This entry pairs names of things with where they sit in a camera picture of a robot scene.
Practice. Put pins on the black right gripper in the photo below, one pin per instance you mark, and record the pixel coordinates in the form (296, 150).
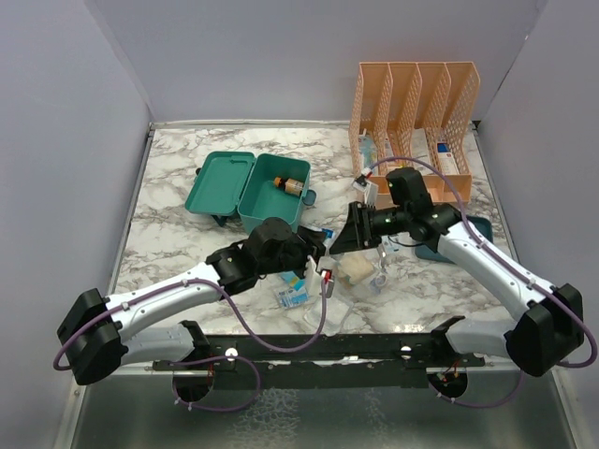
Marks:
(357, 233)

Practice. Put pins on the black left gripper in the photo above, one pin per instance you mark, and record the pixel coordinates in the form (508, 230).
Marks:
(311, 245)

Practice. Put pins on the white bottle blue label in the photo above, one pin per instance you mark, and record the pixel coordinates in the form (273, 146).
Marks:
(329, 233)

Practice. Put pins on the amber bottle orange label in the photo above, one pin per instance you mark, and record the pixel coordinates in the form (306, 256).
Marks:
(289, 186)

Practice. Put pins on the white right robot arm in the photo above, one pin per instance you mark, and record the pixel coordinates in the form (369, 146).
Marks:
(545, 323)

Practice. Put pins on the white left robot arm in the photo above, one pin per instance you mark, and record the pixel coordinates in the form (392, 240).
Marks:
(100, 334)

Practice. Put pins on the green plastic medicine box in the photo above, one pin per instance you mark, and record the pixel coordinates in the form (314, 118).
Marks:
(240, 184)

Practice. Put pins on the red white medicine box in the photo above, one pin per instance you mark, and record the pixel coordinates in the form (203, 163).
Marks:
(387, 147)

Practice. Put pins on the blue white medicine box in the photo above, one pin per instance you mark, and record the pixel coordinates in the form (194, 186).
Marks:
(448, 163)

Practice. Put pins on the zip bag of bandages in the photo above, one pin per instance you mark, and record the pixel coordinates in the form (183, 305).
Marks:
(355, 273)

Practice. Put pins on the blue cotton swab bag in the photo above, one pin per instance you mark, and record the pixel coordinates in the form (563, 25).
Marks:
(292, 279)

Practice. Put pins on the light blue mask packet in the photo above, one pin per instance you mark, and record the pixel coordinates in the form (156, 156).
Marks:
(391, 244)

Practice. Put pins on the tape roll in bag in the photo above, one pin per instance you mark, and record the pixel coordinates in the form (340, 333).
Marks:
(376, 283)

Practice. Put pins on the zip bag of blue packets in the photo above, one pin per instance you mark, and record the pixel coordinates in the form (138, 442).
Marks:
(293, 296)

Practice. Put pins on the white gauze pad packet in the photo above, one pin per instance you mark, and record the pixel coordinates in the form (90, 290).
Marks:
(337, 311)

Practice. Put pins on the blue toothbrush package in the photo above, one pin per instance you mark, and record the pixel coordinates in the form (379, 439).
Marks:
(367, 151)

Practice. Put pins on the dark teal divided tray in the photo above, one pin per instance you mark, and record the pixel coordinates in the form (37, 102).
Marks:
(483, 229)

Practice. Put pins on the orange plastic file organizer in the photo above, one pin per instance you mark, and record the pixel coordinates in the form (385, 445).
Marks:
(414, 114)

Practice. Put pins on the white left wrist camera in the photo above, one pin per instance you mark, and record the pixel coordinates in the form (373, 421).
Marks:
(319, 276)

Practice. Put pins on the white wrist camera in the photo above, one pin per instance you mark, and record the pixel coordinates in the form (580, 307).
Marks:
(367, 187)
(319, 276)

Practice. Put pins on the black handled scissors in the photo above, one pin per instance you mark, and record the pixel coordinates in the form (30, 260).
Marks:
(382, 258)

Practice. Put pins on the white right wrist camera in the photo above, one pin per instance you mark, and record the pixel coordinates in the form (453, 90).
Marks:
(367, 187)

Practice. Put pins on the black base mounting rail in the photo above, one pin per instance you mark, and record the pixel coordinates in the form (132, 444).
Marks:
(341, 361)

